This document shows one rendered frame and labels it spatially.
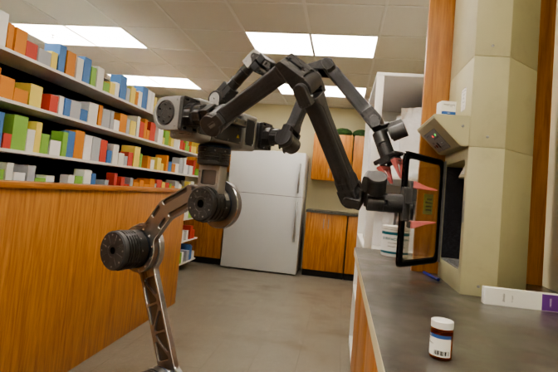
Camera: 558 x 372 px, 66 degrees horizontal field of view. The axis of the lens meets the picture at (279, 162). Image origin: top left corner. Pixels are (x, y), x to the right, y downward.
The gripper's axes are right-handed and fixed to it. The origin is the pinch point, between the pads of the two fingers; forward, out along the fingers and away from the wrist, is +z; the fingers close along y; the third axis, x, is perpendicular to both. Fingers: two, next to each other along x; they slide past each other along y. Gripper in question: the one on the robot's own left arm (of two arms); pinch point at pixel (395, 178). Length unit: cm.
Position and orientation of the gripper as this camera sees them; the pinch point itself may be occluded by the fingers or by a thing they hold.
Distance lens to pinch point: 166.7
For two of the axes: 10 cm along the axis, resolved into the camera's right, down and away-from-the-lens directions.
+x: -7.4, -0.8, -6.6
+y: -6.3, 4.2, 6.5
